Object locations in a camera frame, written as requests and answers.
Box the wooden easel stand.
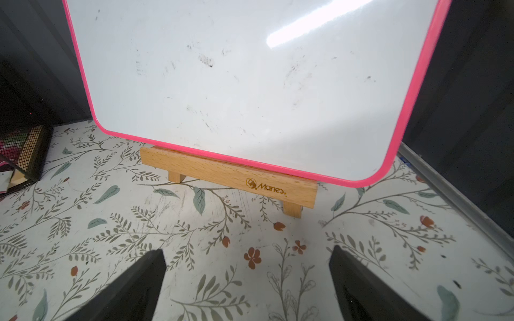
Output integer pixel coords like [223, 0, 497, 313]
[140, 147, 318, 218]

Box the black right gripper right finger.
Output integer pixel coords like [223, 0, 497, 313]
[329, 246, 428, 321]

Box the pink framed whiteboard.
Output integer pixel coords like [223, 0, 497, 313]
[63, 1, 451, 187]

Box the black wire wooden shelf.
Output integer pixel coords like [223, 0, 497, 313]
[1, 76, 52, 197]

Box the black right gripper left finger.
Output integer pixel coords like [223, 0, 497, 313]
[68, 250, 166, 320]

